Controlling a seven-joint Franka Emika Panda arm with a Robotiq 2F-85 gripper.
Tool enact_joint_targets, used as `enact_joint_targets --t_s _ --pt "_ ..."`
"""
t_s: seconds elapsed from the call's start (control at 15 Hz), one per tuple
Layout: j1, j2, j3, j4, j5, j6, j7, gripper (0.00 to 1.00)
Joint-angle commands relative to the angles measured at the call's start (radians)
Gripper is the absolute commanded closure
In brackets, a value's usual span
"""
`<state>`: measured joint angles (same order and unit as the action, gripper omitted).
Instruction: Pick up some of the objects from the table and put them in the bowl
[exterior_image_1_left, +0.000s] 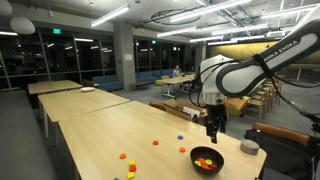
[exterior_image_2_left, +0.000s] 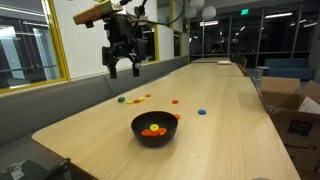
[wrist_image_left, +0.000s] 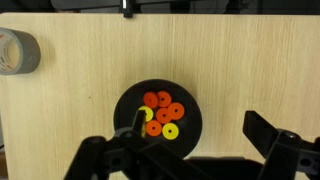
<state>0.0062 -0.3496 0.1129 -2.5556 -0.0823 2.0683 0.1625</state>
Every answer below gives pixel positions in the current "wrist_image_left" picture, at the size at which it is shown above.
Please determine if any orange disc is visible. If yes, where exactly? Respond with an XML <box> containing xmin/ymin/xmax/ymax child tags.
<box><xmin>156</xmin><ymin>90</ymin><xmax>173</xmax><ymax>108</ymax></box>
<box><xmin>167</xmin><ymin>102</ymin><xmax>186</xmax><ymax>121</ymax></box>
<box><xmin>142</xmin><ymin>91</ymin><xmax>160</xmax><ymax>109</ymax></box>
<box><xmin>145</xmin><ymin>119</ymin><xmax>163</xmax><ymax>137</ymax></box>
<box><xmin>155</xmin><ymin>107</ymin><xmax>173</xmax><ymax>125</ymax></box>

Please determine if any black camera stand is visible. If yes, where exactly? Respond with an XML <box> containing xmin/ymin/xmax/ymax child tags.
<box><xmin>122</xmin><ymin>0</ymin><xmax>135</xmax><ymax>19</ymax></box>

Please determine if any black bowl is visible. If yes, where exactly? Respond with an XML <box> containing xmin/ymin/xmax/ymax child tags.
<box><xmin>113</xmin><ymin>78</ymin><xmax>203</xmax><ymax>159</ymax></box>

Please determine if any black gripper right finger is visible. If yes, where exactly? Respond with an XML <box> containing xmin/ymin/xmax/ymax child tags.
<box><xmin>242</xmin><ymin>110</ymin><xmax>320</xmax><ymax>180</ymax></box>

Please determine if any yellow disc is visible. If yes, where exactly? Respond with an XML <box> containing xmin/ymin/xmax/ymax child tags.
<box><xmin>161</xmin><ymin>122</ymin><xmax>180</xmax><ymax>141</ymax></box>
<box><xmin>137</xmin><ymin>105</ymin><xmax>155</xmax><ymax>123</ymax></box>

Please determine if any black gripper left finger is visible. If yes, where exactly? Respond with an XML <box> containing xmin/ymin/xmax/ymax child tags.
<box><xmin>63</xmin><ymin>109</ymin><xmax>212</xmax><ymax>180</ymax></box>

